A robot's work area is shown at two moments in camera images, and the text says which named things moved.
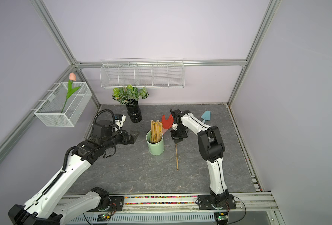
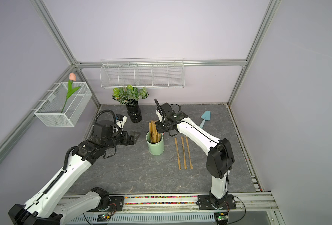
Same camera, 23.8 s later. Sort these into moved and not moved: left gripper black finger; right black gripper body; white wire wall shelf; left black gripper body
Moved: right black gripper body
Not moved: left black gripper body; white wire wall shelf; left gripper black finger
